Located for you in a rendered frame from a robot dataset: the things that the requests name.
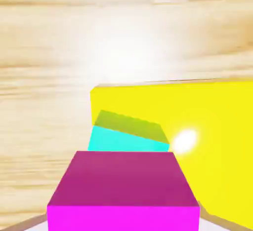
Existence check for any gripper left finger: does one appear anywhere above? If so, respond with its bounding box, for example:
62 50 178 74
0 213 48 231

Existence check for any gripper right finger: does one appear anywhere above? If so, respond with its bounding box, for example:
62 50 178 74
198 200 248 231

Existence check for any small magenta cube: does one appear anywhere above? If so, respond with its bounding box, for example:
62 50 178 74
46 150 201 231

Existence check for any small cyan cube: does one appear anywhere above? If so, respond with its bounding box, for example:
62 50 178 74
87 109 170 153

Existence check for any large yellow box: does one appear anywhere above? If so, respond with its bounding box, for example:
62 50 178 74
89 77 253 231

